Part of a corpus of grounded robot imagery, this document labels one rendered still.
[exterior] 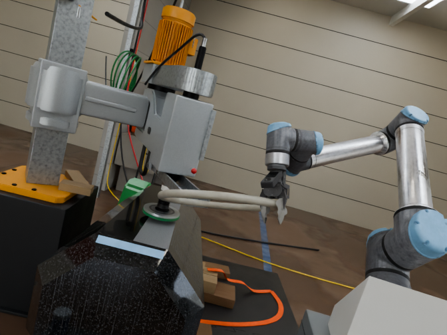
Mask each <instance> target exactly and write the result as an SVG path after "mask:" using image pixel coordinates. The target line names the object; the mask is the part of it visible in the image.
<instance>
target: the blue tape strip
mask: <svg viewBox="0 0 447 335"><path fill-rule="evenodd" d="M96 243H100V244H103V245H108V246H111V247H116V248H119V249H124V250H127V251H132V252H135V253H140V254H143V255H148V256H151V257H156V258H159V259H163V257H164V253H165V251H160V250H157V249H152V248H149V247H144V246H141V245H136V244H133V243H129V242H126V241H121V240H118V239H113V238H110V237H105V236H102V235H98V238H97V240H96Z"/></svg>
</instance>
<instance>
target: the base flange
mask: <svg viewBox="0 0 447 335"><path fill-rule="evenodd" d="M26 167H27V166H19V167H16V168H13V169H9V170H7V171H3V172H1V173H0V190H3V191H8V192H11V193H16V194H19V195H24V196H27V197H32V198H35V199H40V200H43V201H48V202H51V203H64V202H65V201H67V200H68V199H70V198H72V197H73V196H75V195H76V193H71V192H67V191H61V190H58V188H59V185H44V184H36V183H26V178H25V171H26ZM64 179H67V178H66V177H65V175H63V174H61V176H60V180H59V183H60V182H61V181H62V180H64ZM67 180H69V179H67Z"/></svg>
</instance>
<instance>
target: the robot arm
mask: <svg viewBox="0 0 447 335"><path fill-rule="evenodd" d="M428 121H429V117H428V115H427V114H426V113H425V112H424V111H423V110H421V109H419V108H417V107H415V106H406V107H404V108H403V109H402V110H401V111H400V112H399V113H398V115H397V116H396V117H395V118H394V119H393V120H392V121H391V122H390V123H389V125H388V126H386V127H385V128H383V129H382V130H380V131H377V132H373V133H372V134H371V135H370V136H368V137H364V138H358V139H354V140H348V141H344V142H339V143H335V144H329V145H325V146H324V145H323V144H324V141H323V135H322V134H321V133H320V132H315V131H309V130H301V129H296V128H291V124H290V123H287V122H275V123H272V124H270V125H268V127H267V133H266V135H267V141H266V153H265V165H266V166H267V170H268V171H269V173H268V174H267V175H266V176H265V177H264V179H263V180H262V181H261V188H263V189H262V191H261V194H260V197H265V198H267V197H268V199H278V200H277V201H276V206H277V208H278V211H277V213H278V218H277V219H278V222H279V224H282V222H283V219H284V216H285V215H286V214H287V209H286V207H285V205H286V203H287V199H289V193H288V195H287V190H288V189H289V188H290V185H287V184H286V183H285V182H286V175H288V176H291V177H294V176H296V175H298V174H299V172H300V171H304V170H307V169H311V168H315V167H319V166H324V165H327V164H333V163H336V162H341V161H345V160H350V159H353V158H358V157H362V156H367V155H371V154H375V155H378V156H381V155H385V154H388V153H390V152H392V151H394V150H396V165H397V180H398V207H399V209H397V210H396V211H395V212H394V215H393V219H394V227H393V228H390V229H387V228H380V229H376V230H374V231H372V232H371V233H370V234H369V236H368V239H367V244H366V248H367V252H366V269H365V279H366V278H368V277H369V276H371V277H374V278H377V279H380V280H385V281H387V282H391V283H393V284H397V285H399V286H403V287H406V288H409V289H412V288H411V286H410V271H411V270H413V269H415V268H418V267H420V266H422V265H424V264H426V263H428V262H430V261H433V260H434V259H437V258H439V257H442V256H443V255H445V254H446V253H447V219H445V218H444V216H443V215H442V214H441V213H439V212H438V211H437V210H435V209H434V208H433V204H432V194H431V188H430V178H429V172H428V162H427V156H426V146H425V140H424V125H426V124H427V123H428Z"/></svg>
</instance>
